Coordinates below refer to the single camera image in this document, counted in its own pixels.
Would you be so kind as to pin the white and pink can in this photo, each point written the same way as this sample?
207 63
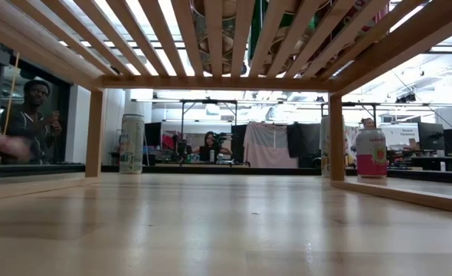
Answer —
371 157

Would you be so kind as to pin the red soda can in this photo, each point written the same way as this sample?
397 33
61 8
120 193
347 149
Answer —
358 9

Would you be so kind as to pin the wooden slatted shelf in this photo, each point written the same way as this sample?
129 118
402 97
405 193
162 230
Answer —
210 83

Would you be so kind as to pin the person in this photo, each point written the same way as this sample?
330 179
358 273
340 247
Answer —
30 130
367 122
210 140
9 147

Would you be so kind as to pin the pale pink cloth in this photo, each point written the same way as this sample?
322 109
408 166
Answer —
268 147

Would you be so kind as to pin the black background robot arms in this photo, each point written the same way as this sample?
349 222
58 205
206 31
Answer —
182 147

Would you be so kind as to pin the red board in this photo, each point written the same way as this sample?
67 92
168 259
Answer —
168 140

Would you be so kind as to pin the black cloth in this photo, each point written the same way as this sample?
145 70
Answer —
304 142

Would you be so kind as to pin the black ceiling spotlights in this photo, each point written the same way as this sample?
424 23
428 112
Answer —
406 98

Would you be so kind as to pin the dark desk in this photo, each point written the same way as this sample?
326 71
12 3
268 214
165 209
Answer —
429 163

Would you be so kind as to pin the black metal frame stand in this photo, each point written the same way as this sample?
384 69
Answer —
356 103
207 101

